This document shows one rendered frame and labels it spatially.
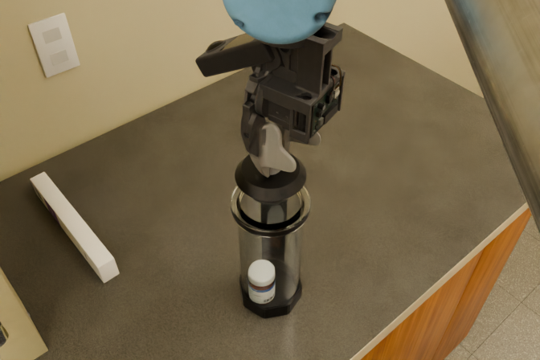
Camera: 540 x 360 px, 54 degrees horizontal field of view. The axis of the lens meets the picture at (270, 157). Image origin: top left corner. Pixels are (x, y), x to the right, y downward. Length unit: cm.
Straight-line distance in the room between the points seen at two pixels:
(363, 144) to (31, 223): 67
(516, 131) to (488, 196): 88
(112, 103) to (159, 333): 55
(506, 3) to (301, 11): 15
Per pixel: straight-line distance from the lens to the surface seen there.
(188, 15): 122
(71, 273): 97
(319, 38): 50
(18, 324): 82
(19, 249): 103
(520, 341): 208
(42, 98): 114
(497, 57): 23
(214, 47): 59
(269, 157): 60
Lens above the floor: 169
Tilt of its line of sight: 44 degrees down
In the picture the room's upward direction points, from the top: straight up
